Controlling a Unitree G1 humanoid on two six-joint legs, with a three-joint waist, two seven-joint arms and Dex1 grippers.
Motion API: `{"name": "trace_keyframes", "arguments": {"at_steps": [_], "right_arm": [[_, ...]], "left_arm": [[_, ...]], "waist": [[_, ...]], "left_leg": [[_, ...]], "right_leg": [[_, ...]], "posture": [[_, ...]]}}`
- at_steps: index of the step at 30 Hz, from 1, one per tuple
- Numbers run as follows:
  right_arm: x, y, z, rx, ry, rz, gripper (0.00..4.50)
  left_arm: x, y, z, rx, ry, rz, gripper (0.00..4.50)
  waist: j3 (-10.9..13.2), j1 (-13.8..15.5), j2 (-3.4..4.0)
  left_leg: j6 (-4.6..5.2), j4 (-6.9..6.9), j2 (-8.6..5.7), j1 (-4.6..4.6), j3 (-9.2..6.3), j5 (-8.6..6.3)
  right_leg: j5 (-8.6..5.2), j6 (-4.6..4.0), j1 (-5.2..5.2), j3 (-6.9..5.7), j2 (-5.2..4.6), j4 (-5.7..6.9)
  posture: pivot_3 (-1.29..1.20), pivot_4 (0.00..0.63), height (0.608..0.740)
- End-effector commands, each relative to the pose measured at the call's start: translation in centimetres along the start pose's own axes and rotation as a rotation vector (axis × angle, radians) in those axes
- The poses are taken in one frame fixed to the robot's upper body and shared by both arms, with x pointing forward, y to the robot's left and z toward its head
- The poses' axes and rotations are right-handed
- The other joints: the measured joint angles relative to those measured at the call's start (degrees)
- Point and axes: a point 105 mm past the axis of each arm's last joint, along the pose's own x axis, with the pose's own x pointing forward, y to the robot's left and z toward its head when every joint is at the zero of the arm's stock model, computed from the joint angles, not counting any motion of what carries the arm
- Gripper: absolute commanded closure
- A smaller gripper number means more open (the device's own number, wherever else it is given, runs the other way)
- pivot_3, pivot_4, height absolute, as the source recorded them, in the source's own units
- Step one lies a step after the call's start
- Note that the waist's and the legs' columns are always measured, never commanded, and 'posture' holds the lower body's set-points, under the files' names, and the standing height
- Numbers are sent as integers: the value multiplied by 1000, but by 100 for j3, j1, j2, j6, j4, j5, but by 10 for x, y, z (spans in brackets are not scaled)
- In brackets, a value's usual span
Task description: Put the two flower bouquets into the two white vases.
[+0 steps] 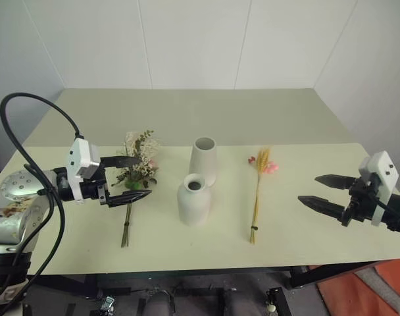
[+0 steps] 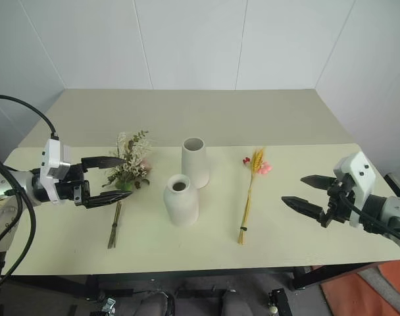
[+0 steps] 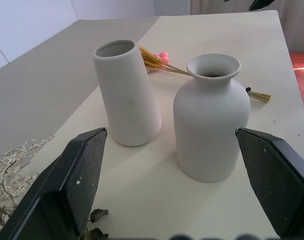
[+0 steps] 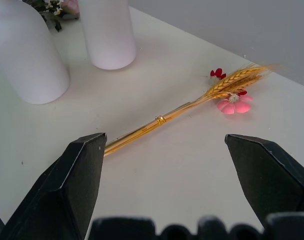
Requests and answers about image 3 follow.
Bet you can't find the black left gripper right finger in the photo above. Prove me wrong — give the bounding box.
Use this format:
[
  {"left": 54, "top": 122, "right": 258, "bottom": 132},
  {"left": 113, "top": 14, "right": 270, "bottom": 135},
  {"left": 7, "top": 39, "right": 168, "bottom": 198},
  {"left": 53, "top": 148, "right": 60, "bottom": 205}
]
[{"left": 235, "top": 126, "right": 304, "bottom": 240}]

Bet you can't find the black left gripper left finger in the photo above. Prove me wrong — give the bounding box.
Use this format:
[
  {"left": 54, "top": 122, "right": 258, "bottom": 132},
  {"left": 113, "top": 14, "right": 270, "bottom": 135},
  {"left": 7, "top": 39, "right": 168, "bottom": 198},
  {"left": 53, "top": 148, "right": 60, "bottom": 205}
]
[{"left": 0, "top": 127, "right": 108, "bottom": 240}]

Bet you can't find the white flared-neck bottle vase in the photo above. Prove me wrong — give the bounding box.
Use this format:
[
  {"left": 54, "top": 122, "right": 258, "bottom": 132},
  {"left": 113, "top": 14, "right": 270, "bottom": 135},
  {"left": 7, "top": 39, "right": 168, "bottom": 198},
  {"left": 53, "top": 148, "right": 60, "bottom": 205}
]
[{"left": 173, "top": 53, "right": 251, "bottom": 183}]

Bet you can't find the tall white cylinder vase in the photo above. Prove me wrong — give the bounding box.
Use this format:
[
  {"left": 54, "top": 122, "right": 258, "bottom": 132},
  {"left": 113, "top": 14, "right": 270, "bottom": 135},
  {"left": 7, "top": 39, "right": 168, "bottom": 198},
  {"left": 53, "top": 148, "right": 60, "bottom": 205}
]
[{"left": 92, "top": 39, "right": 163, "bottom": 147}]

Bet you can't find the dried green leaf sprig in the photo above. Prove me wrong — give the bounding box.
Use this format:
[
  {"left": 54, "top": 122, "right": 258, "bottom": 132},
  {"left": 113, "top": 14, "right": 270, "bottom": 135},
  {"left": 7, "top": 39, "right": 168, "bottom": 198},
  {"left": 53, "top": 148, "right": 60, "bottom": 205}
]
[{"left": 83, "top": 208, "right": 110, "bottom": 240}]

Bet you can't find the white dried blossom branch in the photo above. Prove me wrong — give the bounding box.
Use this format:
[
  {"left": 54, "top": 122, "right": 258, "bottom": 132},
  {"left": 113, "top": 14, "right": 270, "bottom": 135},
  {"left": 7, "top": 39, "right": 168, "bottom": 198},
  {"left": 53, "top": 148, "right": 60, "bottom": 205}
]
[{"left": 0, "top": 135, "right": 56, "bottom": 233}]

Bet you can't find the red cushion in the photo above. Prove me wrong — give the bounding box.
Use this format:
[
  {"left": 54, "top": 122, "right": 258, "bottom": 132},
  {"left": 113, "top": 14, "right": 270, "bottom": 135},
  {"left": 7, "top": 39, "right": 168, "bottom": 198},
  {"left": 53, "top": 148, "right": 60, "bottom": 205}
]
[{"left": 289, "top": 52, "right": 304, "bottom": 126}]

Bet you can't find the wheat and pink berry bouquet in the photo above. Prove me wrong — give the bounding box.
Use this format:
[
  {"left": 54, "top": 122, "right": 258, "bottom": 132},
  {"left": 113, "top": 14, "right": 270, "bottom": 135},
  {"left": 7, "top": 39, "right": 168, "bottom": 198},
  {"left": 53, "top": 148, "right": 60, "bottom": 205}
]
[{"left": 138, "top": 44, "right": 272, "bottom": 104}]

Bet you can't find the dark object at table edge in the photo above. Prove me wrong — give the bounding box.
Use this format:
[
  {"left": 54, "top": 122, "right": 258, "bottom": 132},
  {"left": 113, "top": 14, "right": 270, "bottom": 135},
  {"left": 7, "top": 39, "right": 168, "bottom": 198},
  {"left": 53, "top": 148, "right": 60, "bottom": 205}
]
[{"left": 248, "top": 0, "right": 279, "bottom": 11}]

